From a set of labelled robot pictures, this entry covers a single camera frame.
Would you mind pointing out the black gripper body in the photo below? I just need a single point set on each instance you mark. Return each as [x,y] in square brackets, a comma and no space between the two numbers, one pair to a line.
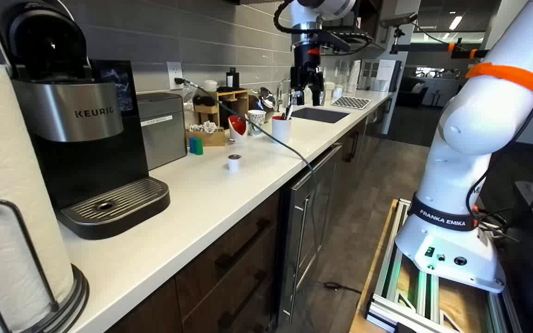
[307,67]

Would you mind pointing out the green block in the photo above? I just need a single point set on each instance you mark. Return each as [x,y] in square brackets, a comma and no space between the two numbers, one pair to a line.
[197,147]

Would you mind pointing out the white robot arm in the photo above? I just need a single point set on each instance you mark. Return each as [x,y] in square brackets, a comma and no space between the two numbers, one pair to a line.
[442,234]

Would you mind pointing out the white patterned mug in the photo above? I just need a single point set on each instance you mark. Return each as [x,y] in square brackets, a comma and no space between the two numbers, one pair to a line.
[257,121]

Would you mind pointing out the broken white red mug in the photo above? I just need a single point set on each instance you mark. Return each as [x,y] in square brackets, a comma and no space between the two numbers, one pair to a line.
[238,128]

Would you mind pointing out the black kitchen sink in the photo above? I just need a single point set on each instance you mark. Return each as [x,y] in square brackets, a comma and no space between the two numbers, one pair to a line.
[320,115]

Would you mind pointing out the black bottle on rack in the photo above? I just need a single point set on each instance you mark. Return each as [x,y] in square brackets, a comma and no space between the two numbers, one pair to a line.
[233,78]

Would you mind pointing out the wooden organizer rack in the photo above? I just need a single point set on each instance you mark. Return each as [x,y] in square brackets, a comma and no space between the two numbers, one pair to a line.
[220,106]

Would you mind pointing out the white small cup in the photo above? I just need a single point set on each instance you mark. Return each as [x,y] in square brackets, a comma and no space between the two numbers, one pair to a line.
[210,86]

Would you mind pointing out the wooden tray of condiments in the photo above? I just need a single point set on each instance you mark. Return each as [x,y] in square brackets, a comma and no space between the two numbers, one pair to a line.
[210,134]

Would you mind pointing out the coffee pod cup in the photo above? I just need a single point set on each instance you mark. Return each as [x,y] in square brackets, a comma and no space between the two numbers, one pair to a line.
[234,162]

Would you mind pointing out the black Keurig coffee maker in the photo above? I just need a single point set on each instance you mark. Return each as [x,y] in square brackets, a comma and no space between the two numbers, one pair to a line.
[85,123]

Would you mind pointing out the white paper towel roll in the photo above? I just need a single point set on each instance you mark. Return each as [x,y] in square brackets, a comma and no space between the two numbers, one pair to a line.
[22,182]

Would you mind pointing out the black paper towel holder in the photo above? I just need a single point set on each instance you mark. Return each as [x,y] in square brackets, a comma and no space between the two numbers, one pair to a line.
[29,302]

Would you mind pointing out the white mug red handle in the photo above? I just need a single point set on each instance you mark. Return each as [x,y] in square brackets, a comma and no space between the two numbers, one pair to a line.
[283,128]

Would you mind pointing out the white wall outlet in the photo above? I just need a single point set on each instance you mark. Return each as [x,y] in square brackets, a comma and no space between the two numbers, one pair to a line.
[173,73]

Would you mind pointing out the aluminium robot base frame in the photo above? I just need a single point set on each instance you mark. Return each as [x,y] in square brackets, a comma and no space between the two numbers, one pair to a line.
[401,298]

